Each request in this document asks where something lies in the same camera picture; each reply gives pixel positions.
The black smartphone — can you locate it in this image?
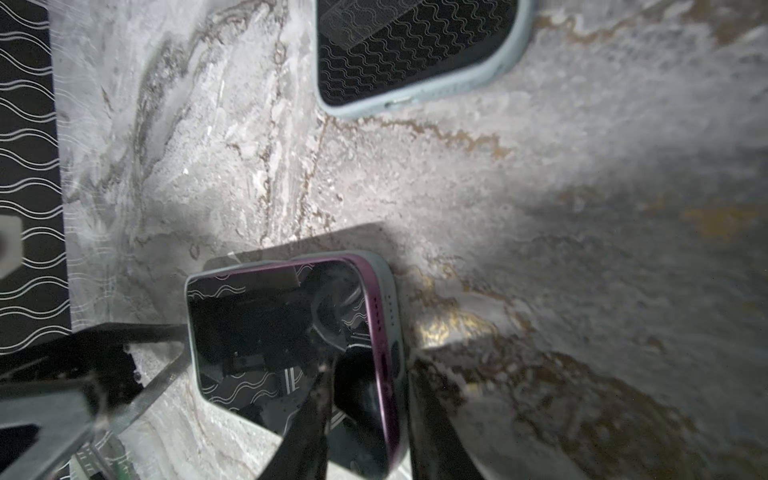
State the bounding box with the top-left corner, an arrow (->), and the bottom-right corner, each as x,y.
185,254 -> 403,480
316,0 -> 519,107

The light blue phone case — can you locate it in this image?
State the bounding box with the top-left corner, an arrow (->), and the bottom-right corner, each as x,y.
182,248 -> 412,480
314,0 -> 536,119

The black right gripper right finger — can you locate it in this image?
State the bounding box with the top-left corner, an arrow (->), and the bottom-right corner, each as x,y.
408,357 -> 483,480

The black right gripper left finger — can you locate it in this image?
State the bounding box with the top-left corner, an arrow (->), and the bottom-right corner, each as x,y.
258,359 -> 335,480

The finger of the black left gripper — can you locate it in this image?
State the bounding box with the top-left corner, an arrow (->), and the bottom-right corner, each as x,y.
1,323 -> 189,479

